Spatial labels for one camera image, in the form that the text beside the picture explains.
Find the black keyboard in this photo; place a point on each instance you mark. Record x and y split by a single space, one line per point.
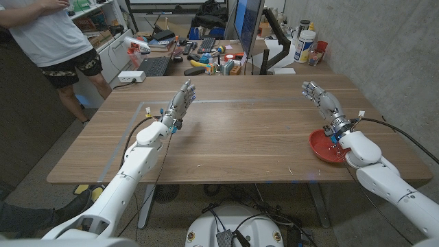
206 45

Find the white shelf unit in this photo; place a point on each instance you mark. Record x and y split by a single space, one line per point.
118 56

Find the colourful puzzle cube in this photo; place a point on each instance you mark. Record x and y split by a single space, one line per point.
209 68

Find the pink sticky note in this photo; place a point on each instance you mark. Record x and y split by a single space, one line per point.
244 60

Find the red cup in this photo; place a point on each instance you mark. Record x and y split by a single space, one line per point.
322 45

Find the grey table leg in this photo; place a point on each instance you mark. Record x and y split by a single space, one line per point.
319 206
145 206

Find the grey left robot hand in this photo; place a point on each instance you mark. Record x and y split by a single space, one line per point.
180 103

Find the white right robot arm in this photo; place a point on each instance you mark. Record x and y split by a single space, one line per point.
387 182

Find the black round fan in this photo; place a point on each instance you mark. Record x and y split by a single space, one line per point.
166 193

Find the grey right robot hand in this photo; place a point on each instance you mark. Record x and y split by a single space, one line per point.
329 104

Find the teal ribbed block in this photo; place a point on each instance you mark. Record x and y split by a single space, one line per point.
228 67

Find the person in white t-shirt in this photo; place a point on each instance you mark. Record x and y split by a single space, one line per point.
51 34

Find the white printed package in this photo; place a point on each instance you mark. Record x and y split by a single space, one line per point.
137 44

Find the yellow banana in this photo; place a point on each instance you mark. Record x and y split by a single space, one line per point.
197 63

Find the black backpack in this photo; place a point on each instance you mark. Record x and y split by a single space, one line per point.
209 15

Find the whiteboard with black frame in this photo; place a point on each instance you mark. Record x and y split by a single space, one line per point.
178 1

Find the red bowl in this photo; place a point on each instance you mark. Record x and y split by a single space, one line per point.
320 147

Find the blue bag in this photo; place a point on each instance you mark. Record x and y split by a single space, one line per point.
205 33

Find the black computer mouse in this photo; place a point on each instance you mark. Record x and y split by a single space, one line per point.
177 59

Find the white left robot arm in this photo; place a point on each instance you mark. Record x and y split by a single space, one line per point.
120 188

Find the computer monitor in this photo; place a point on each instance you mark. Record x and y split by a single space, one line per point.
248 24

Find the orange toy brick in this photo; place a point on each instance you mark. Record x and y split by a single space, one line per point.
235 70

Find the yellow floor pad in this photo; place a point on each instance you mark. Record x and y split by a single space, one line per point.
81 189

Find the black oval case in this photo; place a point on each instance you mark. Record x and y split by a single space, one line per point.
193 71

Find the white wipes canister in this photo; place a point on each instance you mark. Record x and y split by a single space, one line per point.
304 46

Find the white flat box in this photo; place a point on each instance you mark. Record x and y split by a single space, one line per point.
284 71

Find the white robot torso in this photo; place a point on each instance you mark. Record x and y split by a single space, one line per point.
236 223

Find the black laptop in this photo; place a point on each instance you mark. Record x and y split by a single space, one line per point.
154 66

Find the white power strip box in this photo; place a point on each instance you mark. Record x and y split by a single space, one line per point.
130 76

